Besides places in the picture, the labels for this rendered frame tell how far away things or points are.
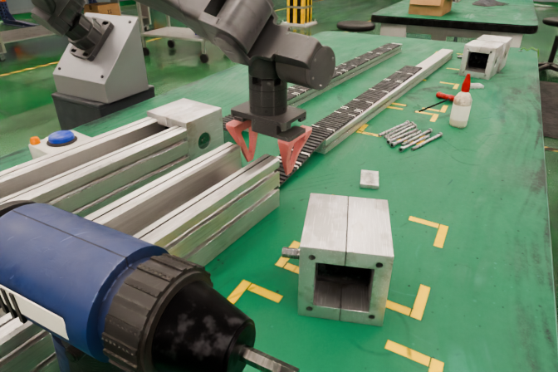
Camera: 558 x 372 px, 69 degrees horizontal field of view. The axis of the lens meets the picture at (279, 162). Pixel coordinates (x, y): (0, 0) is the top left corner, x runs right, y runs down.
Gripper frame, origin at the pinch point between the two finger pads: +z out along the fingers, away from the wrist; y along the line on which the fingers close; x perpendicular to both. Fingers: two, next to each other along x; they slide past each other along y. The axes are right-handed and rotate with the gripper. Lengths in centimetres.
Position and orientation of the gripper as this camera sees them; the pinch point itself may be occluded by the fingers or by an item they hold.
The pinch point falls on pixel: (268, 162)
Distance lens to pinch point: 65.9
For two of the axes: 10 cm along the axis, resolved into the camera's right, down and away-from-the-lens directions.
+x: 5.7, -3.8, 7.3
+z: 0.0, 8.8, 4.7
